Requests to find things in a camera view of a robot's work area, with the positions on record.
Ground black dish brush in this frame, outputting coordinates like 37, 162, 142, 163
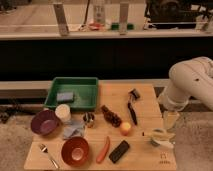
127, 89, 140, 124

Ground wooden board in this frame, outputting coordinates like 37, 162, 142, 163
24, 82, 176, 171

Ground black rectangular block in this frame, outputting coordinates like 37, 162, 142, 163
109, 140, 130, 163

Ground red yellow apple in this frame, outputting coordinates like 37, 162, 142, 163
120, 122, 132, 136

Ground blue sponge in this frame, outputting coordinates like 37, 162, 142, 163
57, 92, 74, 102

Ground white cup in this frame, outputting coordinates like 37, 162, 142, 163
55, 104, 71, 122

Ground red bowl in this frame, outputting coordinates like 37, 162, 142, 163
61, 137, 89, 167

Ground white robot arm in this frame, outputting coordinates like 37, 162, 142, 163
158, 57, 213, 130

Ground green plastic tray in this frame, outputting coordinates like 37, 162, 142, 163
44, 77, 98, 111

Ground small metal can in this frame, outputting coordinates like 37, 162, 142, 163
83, 112, 95, 128

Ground purple bowl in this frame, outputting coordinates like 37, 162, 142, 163
31, 110, 60, 135

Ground blue grey cloth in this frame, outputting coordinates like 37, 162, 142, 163
63, 120, 85, 139

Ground metal fork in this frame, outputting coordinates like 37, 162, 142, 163
38, 144, 60, 170

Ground dark grape bunch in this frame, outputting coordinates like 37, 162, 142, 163
101, 105, 122, 128

